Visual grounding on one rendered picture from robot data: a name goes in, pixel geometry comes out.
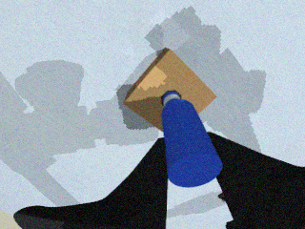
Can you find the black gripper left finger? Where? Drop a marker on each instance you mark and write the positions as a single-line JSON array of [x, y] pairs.
[[138, 202]]

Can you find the tan wooden block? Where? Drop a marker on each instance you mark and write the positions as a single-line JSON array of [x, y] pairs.
[[167, 73]]

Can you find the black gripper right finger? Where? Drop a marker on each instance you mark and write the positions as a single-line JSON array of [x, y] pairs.
[[262, 192]]

